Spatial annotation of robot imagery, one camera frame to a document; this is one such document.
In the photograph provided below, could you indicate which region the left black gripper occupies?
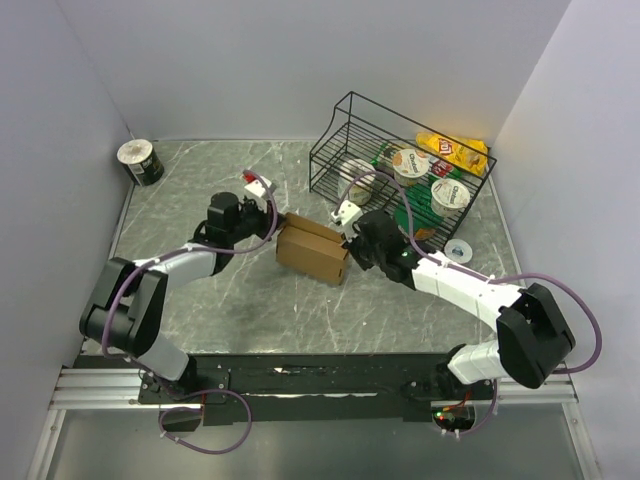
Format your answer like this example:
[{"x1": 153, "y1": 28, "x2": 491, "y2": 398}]
[{"x1": 229, "y1": 197, "x2": 287, "y2": 244}]

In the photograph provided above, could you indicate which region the brown cardboard box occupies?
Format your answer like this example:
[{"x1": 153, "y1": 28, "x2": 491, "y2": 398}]
[{"x1": 276, "y1": 213, "x2": 349, "y2": 286}]

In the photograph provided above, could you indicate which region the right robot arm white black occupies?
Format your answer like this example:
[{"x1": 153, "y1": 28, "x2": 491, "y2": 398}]
[{"x1": 332, "y1": 203, "x2": 575, "y2": 399}]

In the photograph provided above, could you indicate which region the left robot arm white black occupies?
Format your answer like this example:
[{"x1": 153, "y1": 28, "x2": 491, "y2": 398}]
[{"x1": 79, "y1": 192, "x2": 286, "y2": 402}]

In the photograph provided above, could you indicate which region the wrapped toilet paper roll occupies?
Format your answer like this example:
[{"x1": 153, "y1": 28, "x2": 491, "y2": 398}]
[{"x1": 337, "y1": 159, "x2": 375, "y2": 207}]

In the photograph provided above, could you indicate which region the green snack package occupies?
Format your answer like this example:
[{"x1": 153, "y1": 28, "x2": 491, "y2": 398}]
[{"x1": 393, "y1": 185, "x2": 442, "y2": 241}]

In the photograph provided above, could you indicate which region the small blue white cup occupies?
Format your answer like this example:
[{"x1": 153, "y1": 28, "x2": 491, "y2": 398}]
[{"x1": 443, "y1": 238, "x2": 473, "y2": 264}]

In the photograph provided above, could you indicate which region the yogurt cup lower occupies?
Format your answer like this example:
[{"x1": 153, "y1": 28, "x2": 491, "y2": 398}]
[{"x1": 431, "y1": 178, "x2": 471, "y2": 218}]

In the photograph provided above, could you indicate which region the yogurt cup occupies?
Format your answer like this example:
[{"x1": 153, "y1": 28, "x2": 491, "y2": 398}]
[
  {"x1": 431, "y1": 178, "x2": 471, "y2": 218},
  {"x1": 391, "y1": 148, "x2": 431, "y2": 187}
]

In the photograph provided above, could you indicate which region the yogurt cup upper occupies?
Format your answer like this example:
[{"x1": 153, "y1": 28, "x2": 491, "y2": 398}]
[{"x1": 391, "y1": 148, "x2": 431, "y2": 187}]

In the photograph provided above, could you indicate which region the red green snack packet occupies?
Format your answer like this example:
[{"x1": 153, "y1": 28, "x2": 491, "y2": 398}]
[{"x1": 371, "y1": 142, "x2": 462, "y2": 185}]

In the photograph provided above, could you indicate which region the yellow chips bag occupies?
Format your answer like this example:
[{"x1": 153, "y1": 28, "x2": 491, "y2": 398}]
[{"x1": 416, "y1": 132, "x2": 488, "y2": 175}]

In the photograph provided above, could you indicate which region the black chip can white lid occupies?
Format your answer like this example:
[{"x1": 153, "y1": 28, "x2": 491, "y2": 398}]
[{"x1": 116, "y1": 139, "x2": 164, "y2": 186}]

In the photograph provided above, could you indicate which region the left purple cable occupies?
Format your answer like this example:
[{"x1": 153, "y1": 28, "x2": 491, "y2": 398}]
[{"x1": 100, "y1": 169, "x2": 280, "y2": 455}]

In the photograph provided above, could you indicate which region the purple cable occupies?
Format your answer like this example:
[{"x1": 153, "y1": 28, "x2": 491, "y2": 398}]
[
  {"x1": 345, "y1": 170, "x2": 603, "y2": 439},
  {"x1": 100, "y1": 169, "x2": 280, "y2": 455}
]

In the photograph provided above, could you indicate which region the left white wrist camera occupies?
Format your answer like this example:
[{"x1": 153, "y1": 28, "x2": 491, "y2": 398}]
[{"x1": 242, "y1": 170, "x2": 277, "y2": 200}]

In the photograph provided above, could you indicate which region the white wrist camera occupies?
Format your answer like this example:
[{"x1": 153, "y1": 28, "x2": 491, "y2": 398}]
[
  {"x1": 331, "y1": 200, "x2": 363, "y2": 240},
  {"x1": 242, "y1": 170, "x2": 277, "y2": 200}
]

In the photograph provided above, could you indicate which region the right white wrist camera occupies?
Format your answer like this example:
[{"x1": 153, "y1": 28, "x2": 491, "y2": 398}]
[{"x1": 331, "y1": 200, "x2": 363, "y2": 240}]

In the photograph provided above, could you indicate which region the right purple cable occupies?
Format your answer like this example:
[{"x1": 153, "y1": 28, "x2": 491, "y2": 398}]
[{"x1": 345, "y1": 170, "x2": 603, "y2": 439}]

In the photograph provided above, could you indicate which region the black wire basket rack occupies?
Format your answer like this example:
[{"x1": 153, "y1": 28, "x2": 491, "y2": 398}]
[{"x1": 308, "y1": 91, "x2": 497, "y2": 249}]

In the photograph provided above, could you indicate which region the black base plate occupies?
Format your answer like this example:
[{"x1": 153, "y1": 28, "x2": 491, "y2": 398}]
[{"x1": 74, "y1": 351, "x2": 554, "y2": 431}]

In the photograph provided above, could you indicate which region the aluminium rail frame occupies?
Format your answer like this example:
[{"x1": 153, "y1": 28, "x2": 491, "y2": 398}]
[{"x1": 27, "y1": 368, "x2": 602, "y2": 479}]

